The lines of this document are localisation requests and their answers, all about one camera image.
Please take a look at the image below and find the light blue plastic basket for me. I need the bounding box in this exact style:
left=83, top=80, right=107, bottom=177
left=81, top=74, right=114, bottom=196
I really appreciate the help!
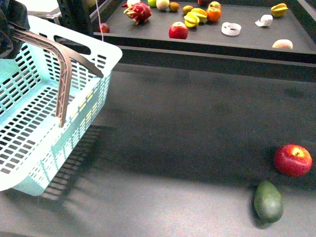
left=0, top=16, right=122, bottom=196

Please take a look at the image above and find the yellow mango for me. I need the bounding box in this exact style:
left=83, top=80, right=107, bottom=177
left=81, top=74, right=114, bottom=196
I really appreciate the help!
left=68, top=90, right=99, bottom=123

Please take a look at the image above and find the red apple on tray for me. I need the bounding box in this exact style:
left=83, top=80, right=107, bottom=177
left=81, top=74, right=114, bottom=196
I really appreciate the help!
left=168, top=22, right=189, bottom=40

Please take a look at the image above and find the yellow star fruit front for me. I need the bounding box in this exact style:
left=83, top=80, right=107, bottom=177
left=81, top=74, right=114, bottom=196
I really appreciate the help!
left=184, top=12, right=199, bottom=28

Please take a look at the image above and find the yellow star fruit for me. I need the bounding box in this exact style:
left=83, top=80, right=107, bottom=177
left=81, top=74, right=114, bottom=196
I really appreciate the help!
left=191, top=8, right=207, bottom=22
left=184, top=12, right=199, bottom=28
left=271, top=3, right=288, bottom=18

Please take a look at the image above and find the small dark red fruit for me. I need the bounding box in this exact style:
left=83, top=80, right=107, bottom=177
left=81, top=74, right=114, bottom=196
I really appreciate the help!
left=99, top=23, right=110, bottom=33

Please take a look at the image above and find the pink dragon fruit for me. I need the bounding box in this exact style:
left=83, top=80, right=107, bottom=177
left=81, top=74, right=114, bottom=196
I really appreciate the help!
left=123, top=2, right=152, bottom=25

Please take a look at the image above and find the yellow star fruit back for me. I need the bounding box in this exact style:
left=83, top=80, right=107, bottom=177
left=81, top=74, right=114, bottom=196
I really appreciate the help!
left=191, top=8, right=207, bottom=22

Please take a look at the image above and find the brown kiwi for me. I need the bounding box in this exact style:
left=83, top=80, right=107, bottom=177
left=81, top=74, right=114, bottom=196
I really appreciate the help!
left=168, top=2, right=180, bottom=12

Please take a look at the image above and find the olive green kiwi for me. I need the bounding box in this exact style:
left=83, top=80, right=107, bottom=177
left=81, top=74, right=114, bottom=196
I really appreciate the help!
left=182, top=5, right=194, bottom=16

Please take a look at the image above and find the tan round melon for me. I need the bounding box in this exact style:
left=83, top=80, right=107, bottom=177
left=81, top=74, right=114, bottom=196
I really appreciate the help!
left=156, top=0, right=170, bottom=11

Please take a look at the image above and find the green apple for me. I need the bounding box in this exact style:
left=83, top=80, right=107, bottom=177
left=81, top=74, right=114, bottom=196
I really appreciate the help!
left=147, top=0, right=157, bottom=7

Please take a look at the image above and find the white round fruit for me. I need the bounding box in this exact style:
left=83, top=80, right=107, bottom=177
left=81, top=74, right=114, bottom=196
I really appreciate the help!
left=126, top=0, right=141, bottom=7

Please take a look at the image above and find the orange persimmon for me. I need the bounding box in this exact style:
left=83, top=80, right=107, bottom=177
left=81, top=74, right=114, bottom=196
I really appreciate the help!
left=206, top=7, right=222, bottom=23

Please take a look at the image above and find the dark red plum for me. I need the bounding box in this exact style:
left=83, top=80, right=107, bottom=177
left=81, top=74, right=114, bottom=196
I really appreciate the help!
left=197, top=0, right=212, bottom=6

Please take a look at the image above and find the green avocado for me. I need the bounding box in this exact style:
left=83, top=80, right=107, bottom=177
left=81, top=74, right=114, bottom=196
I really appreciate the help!
left=253, top=180, right=284, bottom=223

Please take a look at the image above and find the red apple on table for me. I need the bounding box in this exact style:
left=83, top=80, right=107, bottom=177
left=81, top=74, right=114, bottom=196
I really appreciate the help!
left=274, top=144, right=313, bottom=177

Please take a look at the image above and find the pink peach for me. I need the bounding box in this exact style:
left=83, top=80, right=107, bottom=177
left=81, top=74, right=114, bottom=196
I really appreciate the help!
left=272, top=39, right=293, bottom=49

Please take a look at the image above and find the black display tray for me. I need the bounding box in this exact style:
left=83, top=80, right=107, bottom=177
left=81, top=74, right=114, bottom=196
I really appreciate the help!
left=91, top=0, right=316, bottom=65

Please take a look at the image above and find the yellow star fruit right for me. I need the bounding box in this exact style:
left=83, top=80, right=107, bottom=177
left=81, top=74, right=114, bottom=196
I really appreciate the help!
left=271, top=3, right=288, bottom=18

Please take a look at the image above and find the white tape ring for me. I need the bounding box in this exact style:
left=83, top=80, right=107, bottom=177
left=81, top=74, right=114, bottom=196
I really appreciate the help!
left=221, top=22, right=242, bottom=37

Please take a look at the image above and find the black metal post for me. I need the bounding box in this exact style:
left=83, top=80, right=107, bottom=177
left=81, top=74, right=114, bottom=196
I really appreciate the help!
left=57, top=0, right=93, bottom=37

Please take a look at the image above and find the thin purple cable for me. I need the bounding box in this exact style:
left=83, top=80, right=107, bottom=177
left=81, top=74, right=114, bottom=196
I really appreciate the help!
left=95, top=0, right=104, bottom=41

